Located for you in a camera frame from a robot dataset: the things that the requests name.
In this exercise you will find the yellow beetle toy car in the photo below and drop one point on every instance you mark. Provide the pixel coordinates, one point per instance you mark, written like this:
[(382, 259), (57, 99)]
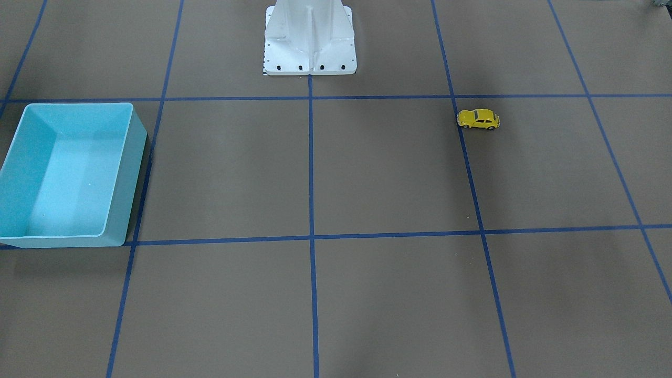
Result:
[(479, 119)]

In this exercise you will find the light blue plastic bin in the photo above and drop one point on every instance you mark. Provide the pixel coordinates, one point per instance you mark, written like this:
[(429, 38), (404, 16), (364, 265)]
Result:
[(70, 174)]

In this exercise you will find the white camera stand pedestal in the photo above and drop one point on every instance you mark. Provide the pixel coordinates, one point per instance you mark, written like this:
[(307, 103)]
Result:
[(309, 38)]

